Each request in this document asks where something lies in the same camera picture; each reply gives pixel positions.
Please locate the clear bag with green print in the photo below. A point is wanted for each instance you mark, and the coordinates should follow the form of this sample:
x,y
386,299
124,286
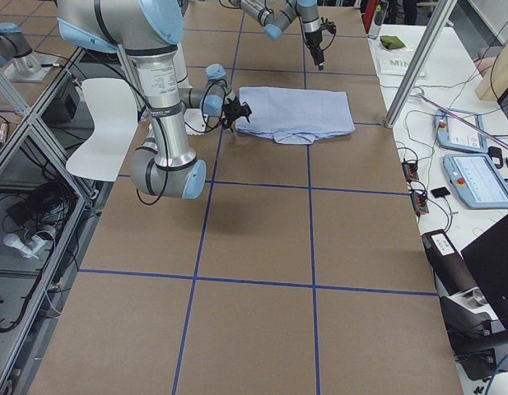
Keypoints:
x,y
394,62

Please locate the lower teach pendant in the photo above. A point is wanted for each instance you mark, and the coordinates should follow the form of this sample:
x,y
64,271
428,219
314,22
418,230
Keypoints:
x,y
476,181

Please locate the aluminium frame post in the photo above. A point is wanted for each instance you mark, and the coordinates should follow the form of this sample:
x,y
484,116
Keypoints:
x,y
428,40

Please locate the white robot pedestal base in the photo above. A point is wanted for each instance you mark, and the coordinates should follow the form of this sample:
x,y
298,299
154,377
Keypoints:
x,y
194,123

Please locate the upper teach pendant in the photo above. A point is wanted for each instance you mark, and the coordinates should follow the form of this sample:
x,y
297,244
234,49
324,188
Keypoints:
x,y
454,135

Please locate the light blue striped shirt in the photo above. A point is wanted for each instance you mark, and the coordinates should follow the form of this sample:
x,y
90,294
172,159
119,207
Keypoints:
x,y
295,116

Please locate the teach pendant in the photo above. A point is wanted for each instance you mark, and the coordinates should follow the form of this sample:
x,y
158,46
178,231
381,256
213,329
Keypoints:
x,y
476,181
454,135

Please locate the green cloth pouch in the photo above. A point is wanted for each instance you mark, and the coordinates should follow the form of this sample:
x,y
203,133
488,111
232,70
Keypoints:
x,y
391,42

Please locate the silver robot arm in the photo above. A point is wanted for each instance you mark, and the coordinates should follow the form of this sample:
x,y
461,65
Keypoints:
x,y
149,33
275,23

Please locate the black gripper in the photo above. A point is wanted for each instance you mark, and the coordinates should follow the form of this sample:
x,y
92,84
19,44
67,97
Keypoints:
x,y
230,110
311,38

